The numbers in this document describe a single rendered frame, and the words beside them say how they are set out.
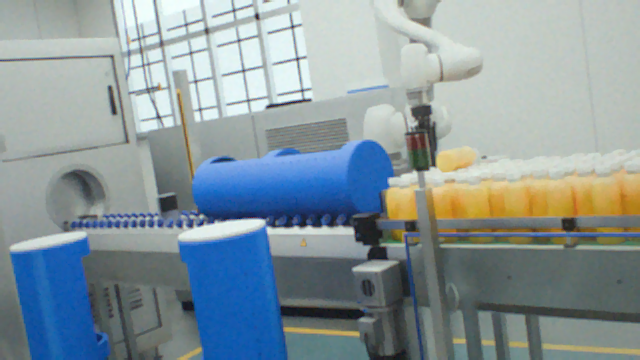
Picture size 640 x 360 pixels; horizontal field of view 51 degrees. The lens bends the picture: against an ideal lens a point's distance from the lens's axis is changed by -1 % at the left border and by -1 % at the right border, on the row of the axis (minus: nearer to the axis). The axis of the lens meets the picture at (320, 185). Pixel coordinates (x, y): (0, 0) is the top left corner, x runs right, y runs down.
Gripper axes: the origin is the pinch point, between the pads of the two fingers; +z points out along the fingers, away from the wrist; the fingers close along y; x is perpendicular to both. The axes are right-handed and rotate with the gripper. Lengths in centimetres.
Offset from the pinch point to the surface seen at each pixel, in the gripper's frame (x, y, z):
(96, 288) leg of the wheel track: -213, 18, 53
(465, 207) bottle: 26.9, 24.9, 11.8
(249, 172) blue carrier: -69, 21, -4
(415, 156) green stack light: 27, 48, -7
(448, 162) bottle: 16.8, 14.5, -1.0
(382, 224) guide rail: -1.2, 29.9, 15.7
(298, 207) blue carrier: -46, 21, 11
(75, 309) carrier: -104, 86, 34
